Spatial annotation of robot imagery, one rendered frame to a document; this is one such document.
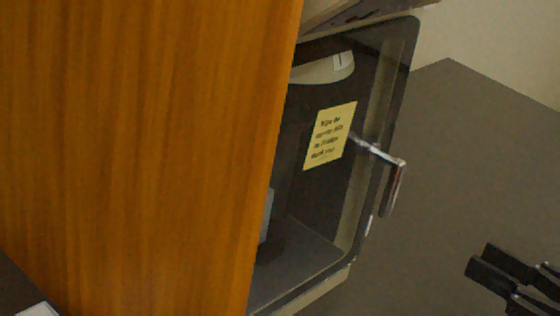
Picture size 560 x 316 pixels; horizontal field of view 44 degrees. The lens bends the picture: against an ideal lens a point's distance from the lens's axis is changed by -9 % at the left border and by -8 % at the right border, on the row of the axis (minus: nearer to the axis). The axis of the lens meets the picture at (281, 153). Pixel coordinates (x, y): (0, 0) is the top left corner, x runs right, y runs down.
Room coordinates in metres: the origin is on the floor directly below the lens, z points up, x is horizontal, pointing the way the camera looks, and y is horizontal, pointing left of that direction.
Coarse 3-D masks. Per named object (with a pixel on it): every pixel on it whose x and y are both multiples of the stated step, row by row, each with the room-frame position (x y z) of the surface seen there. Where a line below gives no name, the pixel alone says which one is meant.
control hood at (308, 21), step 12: (312, 0) 0.61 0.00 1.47; (324, 0) 0.60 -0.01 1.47; (336, 0) 0.60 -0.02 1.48; (348, 0) 0.59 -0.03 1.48; (360, 0) 0.62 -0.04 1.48; (432, 0) 0.84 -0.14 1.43; (312, 12) 0.61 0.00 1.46; (324, 12) 0.61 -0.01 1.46; (336, 12) 0.62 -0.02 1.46; (300, 24) 0.62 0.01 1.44; (312, 24) 0.63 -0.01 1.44; (348, 24) 0.73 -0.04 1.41; (300, 36) 0.66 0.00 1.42
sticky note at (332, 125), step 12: (336, 108) 0.77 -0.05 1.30; (348, 108) 0.79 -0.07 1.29; (324, 120) 0.75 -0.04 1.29; (336, 120) 0.77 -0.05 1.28; (348, 120) 0.79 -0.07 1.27; (324, 132) 0.76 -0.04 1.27; (336, 132) 0.78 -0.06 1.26; (312, 144) 0.74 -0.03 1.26; (324, 144) 0.76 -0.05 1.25; (336, 144) 0.78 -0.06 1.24; (312, 156) 0.74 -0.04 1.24; (324, 156) 0.76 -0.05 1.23; (336, 156) 0.79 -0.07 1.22
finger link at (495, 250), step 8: (488, 248) 0.75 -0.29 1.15; (496, 248) 0.75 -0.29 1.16; (488, 256) 0.75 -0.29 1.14; (496, 256) 0.74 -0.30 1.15; (504, 256) 0.74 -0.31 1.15; (512, 256) 0.73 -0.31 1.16; (496, 264) 0.74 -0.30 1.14; (504, 264) 0.74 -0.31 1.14; (512, 264) 0.73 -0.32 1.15; (520, 264) 0.72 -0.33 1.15; (528, 264) 0.72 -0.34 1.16; (512, 272) 0.73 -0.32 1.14; (520, 272) 0.72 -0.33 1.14; (528, 272) 0.72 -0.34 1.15; (520, 280) 0.72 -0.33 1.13
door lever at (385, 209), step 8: (376, 144) 0.86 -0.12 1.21; (376, 152) 0.85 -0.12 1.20; (384, 152) 0.85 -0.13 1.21; (384, 160) 0.84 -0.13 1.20; (392, 160) 0.84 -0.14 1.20; (400, 160) 0.83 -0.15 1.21; (392, 168) 0.83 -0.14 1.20; (400, 168) 0.82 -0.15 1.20; (392, 176) 0.83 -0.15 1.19; (400, 176) 0.83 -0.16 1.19; (392, 184) 0.82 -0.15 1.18; (384, 192) 0.83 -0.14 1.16; (392, 192) 0.82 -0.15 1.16; (384, 200) 0.83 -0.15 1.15; (392, 200) 0.82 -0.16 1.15; (384, 208) 0.82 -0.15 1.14; (392, 208) 0.83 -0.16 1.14; (384, 216) 0.82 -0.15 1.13
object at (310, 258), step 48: (336, 48) 0.75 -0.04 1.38; (384, 48) 0.83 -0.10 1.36; (288, 96) 0.69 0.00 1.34; (336, 96) 0.76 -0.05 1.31; (384, 96) 0.85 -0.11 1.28; (288, 144) 0.70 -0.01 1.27; (384, 144) 0.88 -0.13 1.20; (288, 192) 0.72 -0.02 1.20; (336, 192) 0.80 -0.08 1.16; (288, 240) 0.74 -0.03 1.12; (336, 240) 0.83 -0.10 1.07; (288, 288) 0.76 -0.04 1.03
